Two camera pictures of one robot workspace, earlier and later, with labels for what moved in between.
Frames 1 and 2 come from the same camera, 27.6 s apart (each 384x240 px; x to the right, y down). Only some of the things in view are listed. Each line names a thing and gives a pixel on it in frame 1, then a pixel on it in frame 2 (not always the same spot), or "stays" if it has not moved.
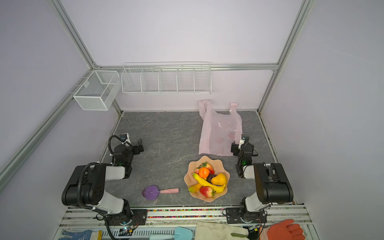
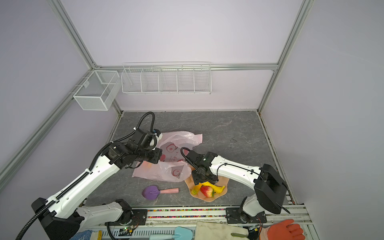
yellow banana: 215,188 stays
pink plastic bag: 219,129 to 172,167
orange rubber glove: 285,230 stays
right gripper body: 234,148 to 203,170
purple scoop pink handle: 151,192 stays
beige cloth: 212,231 stays
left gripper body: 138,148 to 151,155
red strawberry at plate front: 206,191 stays
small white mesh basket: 100,91 stays
